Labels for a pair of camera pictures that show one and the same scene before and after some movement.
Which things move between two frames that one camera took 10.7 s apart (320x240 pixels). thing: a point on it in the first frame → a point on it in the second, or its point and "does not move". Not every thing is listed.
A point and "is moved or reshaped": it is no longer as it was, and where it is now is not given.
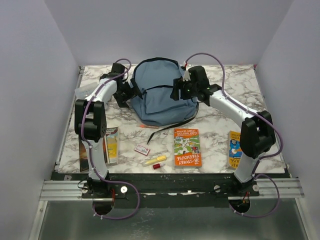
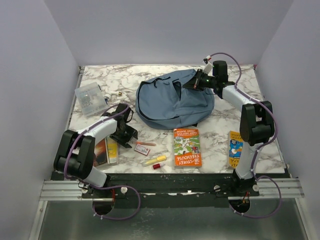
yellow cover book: x=112 y=144 does not move
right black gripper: x=178 y=83 → x=195 y=82
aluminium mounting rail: x=67 y=190 does not move
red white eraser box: x=142 y=149 does not move
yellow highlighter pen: x=159 y=158 does not move
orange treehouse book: x=187 y=148 does not move
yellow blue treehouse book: x=235 y=155 does not move
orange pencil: x=144 y=126 → x=146 y=143
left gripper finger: x=136 y=90 → x=135 y=134
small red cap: x=156 y=166 does not move
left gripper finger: x=121 y=99 → x=120 y=140
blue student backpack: x=154 y=77 is moved or reshaped
